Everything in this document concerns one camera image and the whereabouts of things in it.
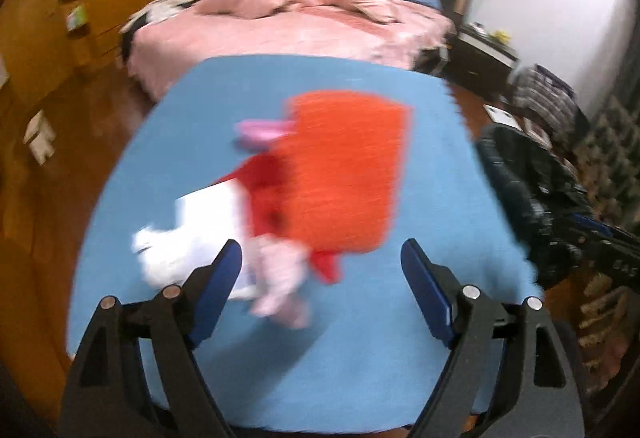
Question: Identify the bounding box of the small white wooden stool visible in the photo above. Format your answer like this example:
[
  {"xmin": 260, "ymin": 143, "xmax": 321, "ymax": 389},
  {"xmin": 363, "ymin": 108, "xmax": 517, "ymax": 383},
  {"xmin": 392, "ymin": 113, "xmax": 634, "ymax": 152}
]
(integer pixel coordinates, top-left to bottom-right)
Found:
[{"xmin": 23, "ymin": 110, "xmax": 56, "ymax": 165}]

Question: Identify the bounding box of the white tissue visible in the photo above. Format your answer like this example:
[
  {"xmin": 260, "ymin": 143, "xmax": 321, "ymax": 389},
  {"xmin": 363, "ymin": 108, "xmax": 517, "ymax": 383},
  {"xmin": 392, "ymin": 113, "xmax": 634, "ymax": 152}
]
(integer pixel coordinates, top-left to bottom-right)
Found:
[{"xmin": 131, "ymin": 226, "xmax": 212, "ymax": 289}]

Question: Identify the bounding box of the red garment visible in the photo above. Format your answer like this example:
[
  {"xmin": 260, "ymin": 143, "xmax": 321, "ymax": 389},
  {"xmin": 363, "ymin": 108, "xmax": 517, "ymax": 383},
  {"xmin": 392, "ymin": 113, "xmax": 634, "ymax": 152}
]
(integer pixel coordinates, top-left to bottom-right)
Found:
[{"xmin": 214, "ymin": 152, "xmax": 342, "ymax": 284}]

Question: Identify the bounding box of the yellow plush toy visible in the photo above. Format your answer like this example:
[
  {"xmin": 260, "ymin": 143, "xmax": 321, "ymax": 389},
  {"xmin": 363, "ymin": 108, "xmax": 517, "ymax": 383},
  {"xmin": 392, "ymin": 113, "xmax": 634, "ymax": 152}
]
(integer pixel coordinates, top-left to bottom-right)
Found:
[{"xmin": 491, "ymin": 29, "xmax": 512, "ymax": 46}]

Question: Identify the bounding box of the dark patterned curtain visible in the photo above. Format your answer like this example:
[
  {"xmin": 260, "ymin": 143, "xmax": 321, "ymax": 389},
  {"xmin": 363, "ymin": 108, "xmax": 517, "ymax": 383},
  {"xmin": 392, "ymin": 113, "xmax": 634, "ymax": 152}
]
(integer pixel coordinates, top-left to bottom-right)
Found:
[{"xmin": 578, "ymin": 0, "xmax": 639, "ymax": 398}]

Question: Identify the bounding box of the bed with pink sheet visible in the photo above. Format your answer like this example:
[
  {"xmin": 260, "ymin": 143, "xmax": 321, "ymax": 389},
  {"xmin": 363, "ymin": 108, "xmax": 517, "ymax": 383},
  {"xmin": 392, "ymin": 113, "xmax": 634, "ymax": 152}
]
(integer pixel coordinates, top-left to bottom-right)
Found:
[{"xmin": 120, "ymin": 2, "xmax": 454, "ymax": 102}]

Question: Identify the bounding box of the pale pink knotted sock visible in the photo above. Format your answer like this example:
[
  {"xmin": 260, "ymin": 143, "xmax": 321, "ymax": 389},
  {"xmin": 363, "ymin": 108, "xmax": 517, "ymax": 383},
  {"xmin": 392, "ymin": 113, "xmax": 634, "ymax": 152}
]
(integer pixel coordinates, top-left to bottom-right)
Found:
[{"xmin": 250, "ymin": 233, "xmax": 310, "ymax": 330}]

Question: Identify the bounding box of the black trash bin with bag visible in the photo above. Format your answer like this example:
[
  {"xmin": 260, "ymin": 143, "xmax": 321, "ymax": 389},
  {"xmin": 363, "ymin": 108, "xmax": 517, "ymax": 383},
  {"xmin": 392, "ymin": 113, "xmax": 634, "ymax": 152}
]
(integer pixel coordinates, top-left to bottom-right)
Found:
[{"xmin": 475, "ymin": 123, "xmax": 614, "ymax": 290}]

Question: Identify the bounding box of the white bathroom scale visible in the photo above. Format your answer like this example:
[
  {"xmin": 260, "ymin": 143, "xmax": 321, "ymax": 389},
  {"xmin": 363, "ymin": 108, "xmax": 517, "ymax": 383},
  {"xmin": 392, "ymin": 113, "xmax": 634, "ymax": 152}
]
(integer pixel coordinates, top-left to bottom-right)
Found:
[{"xmin": 484, "ymin": 105, "xmax": 522, "ymax": 132}]

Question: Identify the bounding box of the black bedside table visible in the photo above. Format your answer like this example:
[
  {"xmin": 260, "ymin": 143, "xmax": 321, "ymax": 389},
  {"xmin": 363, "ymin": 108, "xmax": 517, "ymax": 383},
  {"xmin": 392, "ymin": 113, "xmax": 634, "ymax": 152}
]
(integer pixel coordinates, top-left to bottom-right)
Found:
[{"xmin": 444, "ymin": 24, "xmax": 520, "ymax": 102}]

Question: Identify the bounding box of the orange knitted cloth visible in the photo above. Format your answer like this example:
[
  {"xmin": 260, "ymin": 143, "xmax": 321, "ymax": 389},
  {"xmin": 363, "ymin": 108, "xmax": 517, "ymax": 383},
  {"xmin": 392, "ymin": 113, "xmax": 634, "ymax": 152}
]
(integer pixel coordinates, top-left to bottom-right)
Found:
[{"xmin": 273, "ymin": 91, "xmax": 411, "ymax": 253}]

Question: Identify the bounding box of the white card label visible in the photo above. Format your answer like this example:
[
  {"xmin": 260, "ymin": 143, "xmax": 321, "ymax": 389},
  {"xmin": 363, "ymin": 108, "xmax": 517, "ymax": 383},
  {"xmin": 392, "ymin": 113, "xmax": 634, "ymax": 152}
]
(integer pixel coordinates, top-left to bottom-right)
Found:
[{"xmin": 176, "ymin": 179, "xmax": 250, "ymax": 243}]

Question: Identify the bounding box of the clothes pile on bed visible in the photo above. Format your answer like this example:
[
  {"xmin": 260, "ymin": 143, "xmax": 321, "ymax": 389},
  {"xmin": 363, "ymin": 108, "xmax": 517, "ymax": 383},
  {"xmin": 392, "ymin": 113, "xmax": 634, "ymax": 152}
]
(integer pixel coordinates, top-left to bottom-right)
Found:
[{"xmin": 119, "ymin": 0, "xmax": 199, "ymax": 34}]

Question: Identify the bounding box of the pink face mask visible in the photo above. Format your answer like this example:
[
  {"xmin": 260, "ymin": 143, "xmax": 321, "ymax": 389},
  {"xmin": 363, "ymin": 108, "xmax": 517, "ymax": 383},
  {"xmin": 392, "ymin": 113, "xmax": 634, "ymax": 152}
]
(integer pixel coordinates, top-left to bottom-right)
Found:
[{"xmin": 235, "ymin": 120, "xmax": 295, "ymax": 151}]

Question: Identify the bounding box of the blue table cloth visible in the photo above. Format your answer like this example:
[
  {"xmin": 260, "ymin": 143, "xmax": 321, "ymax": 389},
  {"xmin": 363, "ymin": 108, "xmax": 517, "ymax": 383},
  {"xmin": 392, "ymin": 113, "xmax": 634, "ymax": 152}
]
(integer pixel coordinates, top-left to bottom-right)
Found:
[{"xmin": 67, "ymin": 55, "xmax": 540, "ymax": 434}]

